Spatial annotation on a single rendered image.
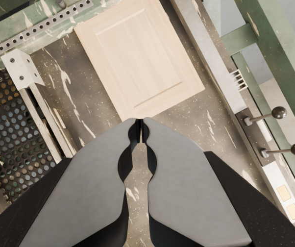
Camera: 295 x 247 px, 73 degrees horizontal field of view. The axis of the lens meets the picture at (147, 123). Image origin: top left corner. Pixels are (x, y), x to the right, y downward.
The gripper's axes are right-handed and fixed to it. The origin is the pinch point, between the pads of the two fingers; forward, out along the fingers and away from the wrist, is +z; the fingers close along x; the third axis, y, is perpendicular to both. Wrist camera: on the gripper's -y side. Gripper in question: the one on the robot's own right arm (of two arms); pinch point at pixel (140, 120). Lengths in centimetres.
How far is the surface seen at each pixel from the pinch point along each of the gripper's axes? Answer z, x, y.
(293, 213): 31, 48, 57
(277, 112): 39, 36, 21
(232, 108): 50, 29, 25
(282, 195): 35, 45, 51
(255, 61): 248, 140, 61
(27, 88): 54, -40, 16
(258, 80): 267, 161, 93
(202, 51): 60, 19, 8
